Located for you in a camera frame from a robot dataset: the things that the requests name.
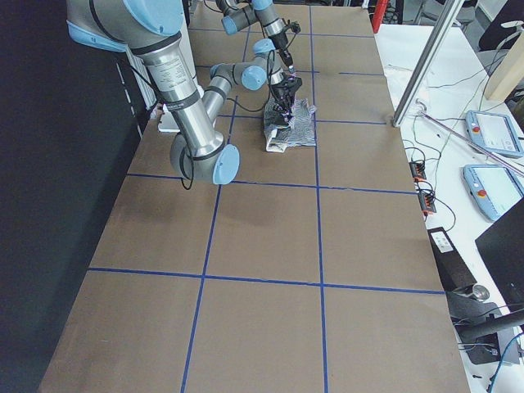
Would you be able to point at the navy white striped polo shirt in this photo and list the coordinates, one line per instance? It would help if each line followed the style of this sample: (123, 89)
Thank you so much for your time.
(297, 131)

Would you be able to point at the blue teach pendant far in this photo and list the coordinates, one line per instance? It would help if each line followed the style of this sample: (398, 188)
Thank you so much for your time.
(494, 132)

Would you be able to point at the blue teach pendant near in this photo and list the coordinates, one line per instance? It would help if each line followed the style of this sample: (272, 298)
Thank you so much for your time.
(494, 188)

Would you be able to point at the black box with label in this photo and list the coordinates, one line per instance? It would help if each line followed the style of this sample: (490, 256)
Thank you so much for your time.
(453, 271)

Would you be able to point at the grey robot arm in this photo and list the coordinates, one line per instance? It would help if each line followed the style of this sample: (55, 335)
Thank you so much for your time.
(238, 15)
(153, 31)

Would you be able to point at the aluminium frame post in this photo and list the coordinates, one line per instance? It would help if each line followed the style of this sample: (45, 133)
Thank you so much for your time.
(432, 47)

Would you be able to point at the blue teach pendant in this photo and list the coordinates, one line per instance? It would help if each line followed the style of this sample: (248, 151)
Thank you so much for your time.
(494, 188)
(494, 132)

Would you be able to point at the red cylinder object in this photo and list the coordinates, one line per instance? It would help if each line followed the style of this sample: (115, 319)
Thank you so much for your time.
(378, 14)

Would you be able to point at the black monitor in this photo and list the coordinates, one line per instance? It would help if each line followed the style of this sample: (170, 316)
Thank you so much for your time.
(501, 249)

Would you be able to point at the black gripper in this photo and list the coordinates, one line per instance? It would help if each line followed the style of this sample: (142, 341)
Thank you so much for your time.
(280, 92)
(283, 51)

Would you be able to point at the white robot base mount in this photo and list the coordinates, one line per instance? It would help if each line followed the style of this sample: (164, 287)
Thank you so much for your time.
(168, 123)

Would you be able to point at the orange black usb hub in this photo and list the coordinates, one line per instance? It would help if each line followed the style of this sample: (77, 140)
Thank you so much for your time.
(426, 200)
(417, 169)

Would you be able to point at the metal rod with hook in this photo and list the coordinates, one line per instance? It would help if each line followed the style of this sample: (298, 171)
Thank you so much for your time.
(497, 158)

